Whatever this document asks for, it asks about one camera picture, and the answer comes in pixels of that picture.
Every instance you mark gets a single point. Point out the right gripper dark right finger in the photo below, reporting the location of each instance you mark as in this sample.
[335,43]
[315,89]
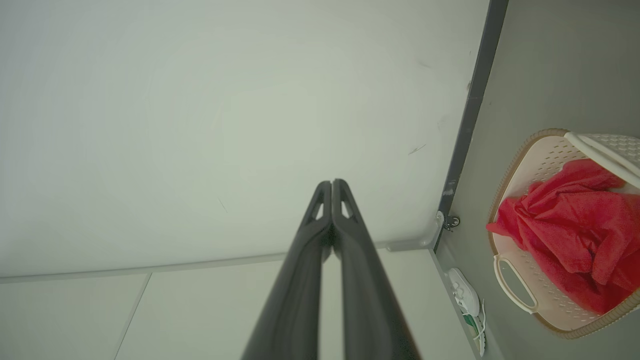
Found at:
[370,300]

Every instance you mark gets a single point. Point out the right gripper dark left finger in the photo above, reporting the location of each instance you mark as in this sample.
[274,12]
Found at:
[295,290]

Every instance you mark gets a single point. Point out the red and white garment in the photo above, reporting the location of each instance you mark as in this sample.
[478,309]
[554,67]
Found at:
[575,225]

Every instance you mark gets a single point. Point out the off-white partition panel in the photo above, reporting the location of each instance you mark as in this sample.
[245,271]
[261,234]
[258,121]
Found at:
[200,320]

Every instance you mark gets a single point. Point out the white shoelace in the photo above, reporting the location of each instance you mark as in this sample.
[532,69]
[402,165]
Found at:
[481,320]

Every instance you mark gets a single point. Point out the small black caster wheel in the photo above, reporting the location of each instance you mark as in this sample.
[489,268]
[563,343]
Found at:
[452,221]

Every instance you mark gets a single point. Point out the black baseboard strip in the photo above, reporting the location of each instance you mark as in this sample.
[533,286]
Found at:
[475,100]

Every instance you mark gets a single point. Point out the cream perforated laundry basket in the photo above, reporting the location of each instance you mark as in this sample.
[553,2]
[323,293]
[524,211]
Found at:
[545,155]

